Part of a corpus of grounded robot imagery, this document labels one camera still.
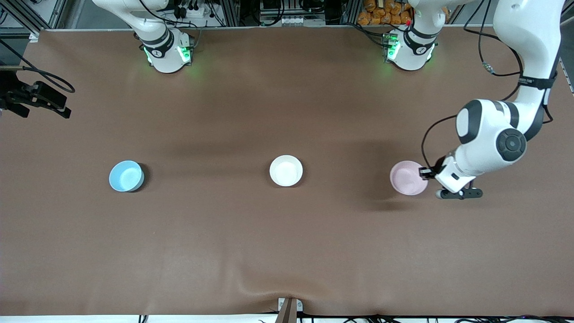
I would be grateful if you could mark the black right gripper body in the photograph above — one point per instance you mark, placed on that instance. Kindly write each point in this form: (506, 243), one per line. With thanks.
(13, 96)

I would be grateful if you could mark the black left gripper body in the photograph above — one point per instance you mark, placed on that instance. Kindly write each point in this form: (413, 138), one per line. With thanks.
(437, 168)

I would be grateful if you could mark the pink bowl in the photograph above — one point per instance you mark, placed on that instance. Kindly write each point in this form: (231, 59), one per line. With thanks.
(406, 178)

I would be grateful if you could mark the blue bowl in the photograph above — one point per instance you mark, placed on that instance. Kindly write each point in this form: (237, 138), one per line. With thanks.
(125, 176)

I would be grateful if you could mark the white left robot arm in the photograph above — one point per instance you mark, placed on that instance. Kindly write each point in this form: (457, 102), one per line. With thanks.
(529, 36)

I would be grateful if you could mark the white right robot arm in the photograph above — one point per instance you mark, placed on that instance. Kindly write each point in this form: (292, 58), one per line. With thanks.
(166, 54)

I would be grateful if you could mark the white bowl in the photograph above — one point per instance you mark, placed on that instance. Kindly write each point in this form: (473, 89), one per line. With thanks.
(285, 170)

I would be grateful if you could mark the brown table mat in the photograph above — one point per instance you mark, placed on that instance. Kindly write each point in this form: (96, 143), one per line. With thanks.
(287, 246)

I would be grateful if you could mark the orange snack bags pile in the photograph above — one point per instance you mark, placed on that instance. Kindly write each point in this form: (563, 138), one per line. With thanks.
(381, 15)

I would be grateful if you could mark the white power strip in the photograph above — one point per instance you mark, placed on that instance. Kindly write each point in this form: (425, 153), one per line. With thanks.
(190, 12)

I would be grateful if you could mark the white multi-socket strip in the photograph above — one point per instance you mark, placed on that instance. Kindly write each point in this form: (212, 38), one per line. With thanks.
(291, 20)

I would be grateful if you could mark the aluminium frame profile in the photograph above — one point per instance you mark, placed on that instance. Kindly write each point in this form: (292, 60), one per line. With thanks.
(350, 11)
(229, 11)

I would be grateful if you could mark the metal table edge bracket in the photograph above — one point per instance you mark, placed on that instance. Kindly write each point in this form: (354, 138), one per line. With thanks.
(289, 309)

